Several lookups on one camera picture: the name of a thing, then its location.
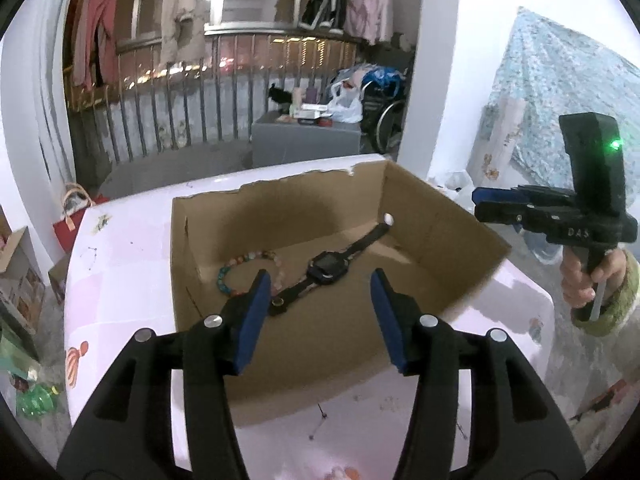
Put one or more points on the grey cabinet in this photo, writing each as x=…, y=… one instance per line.
x=300, y=142

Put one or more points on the green plastic bottle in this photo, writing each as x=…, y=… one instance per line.
x=35, y=402

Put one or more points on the wheelchair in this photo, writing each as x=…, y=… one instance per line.
x=385, y=125

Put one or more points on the hanging pink jacket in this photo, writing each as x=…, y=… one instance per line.
x=97, y=15

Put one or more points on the white sheer curtain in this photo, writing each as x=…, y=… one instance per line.
x=50, y=110

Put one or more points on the hanging light pink garment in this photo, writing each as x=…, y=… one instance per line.
x=367, y=5

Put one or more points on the black smartwatch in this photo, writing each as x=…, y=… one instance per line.
x=325, y=265

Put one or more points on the crumpled white plastic bag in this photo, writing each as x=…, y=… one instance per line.
x=457, y=182

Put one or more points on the red gift bag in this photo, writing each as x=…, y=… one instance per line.
x=65, y=225

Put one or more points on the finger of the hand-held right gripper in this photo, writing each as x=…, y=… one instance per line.
x=482, y=195
x=500, y=214

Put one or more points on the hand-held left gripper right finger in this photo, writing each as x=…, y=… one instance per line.
x=387, y=320

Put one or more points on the person's right hand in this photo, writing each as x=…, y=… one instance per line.
x=575, y=282

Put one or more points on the person's right forearm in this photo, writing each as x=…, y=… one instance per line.
x=622, y=300

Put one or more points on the hanging beige coat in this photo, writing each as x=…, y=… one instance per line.
x=182, y=10

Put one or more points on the blue bag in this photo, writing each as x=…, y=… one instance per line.
x=382, y=80

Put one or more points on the printed cardboard box with flaps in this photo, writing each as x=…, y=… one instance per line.
x=20, y=270

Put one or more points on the flat white box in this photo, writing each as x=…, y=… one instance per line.
x=310, y=111

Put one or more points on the purple cup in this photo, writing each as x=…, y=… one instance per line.
x=312, y=96

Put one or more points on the blue patterned hanging cloth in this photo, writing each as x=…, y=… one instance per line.
x=540, y=85

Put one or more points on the metal balcony railing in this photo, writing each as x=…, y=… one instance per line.
x=200, y=90

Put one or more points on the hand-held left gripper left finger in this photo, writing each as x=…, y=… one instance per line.
x=255, y=320

